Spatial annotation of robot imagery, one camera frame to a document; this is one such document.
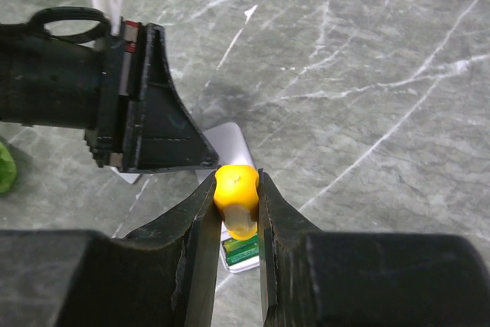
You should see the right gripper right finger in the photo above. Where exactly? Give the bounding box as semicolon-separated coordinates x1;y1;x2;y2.
258;172;489;326

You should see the white remote control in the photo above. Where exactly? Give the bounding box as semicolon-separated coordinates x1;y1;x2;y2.
196;122;260;273

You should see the loose green cabbage leaf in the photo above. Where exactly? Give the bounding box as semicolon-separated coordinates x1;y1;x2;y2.
0;143;18;194

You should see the grey battery cover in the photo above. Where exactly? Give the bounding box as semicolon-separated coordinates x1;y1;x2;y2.
110;167;142;185

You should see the green battery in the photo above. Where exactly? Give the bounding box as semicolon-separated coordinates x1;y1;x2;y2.
226;247;259;267
222;235;257;253

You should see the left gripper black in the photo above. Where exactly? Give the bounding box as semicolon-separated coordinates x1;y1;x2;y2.
1;7;218;173

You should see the yellow handled screwdriver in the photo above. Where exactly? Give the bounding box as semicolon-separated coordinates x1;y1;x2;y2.
214;165;260;240

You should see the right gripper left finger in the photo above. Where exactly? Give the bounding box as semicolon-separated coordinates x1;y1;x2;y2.
1;175;221;326

